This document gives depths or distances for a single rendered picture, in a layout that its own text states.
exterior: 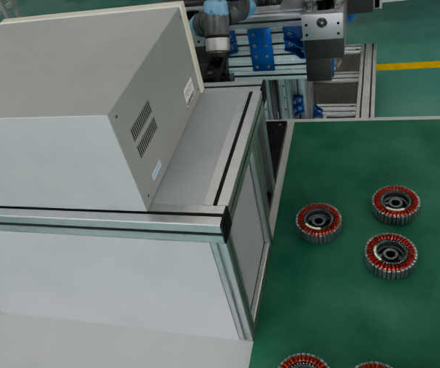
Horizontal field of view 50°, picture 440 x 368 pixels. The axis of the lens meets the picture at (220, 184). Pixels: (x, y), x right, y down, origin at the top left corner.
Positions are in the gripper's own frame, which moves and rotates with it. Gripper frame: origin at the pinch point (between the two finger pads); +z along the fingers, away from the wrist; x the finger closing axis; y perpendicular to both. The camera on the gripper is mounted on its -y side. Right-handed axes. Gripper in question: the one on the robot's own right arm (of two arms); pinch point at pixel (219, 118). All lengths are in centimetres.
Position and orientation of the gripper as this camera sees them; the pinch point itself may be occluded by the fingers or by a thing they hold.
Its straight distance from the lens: 149.0
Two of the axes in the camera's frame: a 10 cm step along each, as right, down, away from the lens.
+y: 2.8, -2.3, 9.3
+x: -9.6, -0.2, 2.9
